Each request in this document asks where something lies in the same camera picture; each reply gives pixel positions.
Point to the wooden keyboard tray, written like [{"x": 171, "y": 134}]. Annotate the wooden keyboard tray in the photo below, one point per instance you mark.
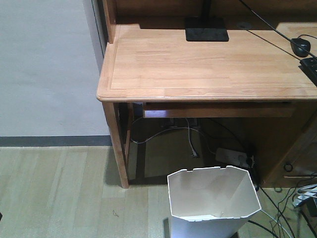
[{"x": 218, "y": 110}]

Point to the wooden desk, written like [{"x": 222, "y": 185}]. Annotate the wooden desk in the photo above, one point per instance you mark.
[{"x": 148, "y": 60}]

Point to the black keyboard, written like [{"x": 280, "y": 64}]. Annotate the black keyboard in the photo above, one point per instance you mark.
[{"x": 309, "y": 67}]

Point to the white power strip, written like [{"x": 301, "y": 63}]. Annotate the white power strip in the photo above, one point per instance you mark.
[{"x": 235, "y": 158}]

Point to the black computer mouse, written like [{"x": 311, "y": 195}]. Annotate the black computer mouse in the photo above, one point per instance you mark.
[{"x": 300, "y": 47}]

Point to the white plastic trash bin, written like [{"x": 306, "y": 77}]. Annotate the white plastic trash bin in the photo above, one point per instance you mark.
[{"x": 210, "y": 202}]

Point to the black monitor stand base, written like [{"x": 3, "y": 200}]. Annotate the black monitor stand base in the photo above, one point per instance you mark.
[{"x": 204, "y": 28}]

